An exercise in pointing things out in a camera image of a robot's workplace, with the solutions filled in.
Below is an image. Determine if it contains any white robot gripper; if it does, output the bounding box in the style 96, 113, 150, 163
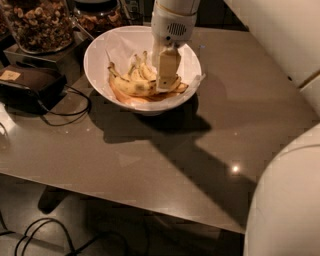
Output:
151, 2, 198, 92

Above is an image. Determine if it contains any spotted yellow banana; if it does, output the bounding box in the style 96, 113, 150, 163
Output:
107, 61, 182, 98

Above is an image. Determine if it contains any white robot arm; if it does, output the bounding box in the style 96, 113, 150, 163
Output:
224, 0, 320, 256

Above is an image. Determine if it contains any yellow banana bunch at back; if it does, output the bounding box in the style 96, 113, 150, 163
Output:
124, 51, 188, 101

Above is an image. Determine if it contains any white paper bowl liner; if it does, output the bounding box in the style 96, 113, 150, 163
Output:
103, 27, 204, 114

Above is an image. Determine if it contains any white ceramic bowl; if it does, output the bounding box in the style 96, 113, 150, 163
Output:
83, 26, 204, 116

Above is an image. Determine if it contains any orange-yellow banana at left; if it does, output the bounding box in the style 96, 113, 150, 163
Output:
109, 76, 148, 105

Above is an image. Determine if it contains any glass jar of dried fruit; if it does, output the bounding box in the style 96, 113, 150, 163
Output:
73, 0, 123, 36

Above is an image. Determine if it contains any dark metal jar stand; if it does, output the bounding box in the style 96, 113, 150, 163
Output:
4, 27, 91, 85

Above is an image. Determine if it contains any glass jar of mixed nuts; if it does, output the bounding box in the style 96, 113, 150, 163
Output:
0, 0, 74, 54

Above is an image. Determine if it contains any black box with label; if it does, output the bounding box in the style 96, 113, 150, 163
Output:
0, 65, 67, 114

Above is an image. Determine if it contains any black cable on table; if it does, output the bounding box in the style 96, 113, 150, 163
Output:
35, 83, 93, 128

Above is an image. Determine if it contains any black cable on floor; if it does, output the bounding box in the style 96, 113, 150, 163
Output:
0, 209, 130, 256

